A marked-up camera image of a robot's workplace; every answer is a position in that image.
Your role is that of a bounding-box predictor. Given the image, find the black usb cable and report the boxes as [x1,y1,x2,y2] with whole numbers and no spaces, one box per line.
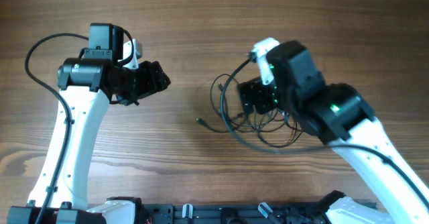
[196,73,279,133]
[234,108,304,148]

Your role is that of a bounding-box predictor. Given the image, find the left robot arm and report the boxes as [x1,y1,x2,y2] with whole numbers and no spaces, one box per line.
[7,23,170,223]

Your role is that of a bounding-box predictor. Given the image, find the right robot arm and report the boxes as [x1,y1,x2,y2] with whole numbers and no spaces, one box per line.
[239,38,428,223]

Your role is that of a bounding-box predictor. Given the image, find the left camera black cable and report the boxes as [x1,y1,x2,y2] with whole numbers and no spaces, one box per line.
[24,29,135,224]

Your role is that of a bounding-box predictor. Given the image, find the camera black cable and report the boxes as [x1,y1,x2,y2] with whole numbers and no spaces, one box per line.
[24,29,135,224]
[219,54,429,211]

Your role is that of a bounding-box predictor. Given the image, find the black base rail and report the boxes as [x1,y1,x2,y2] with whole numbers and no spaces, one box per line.
[81,202,379,224]

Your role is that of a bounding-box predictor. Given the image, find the right camera black cable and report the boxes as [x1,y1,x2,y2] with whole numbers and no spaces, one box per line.
[219,54,429,211]

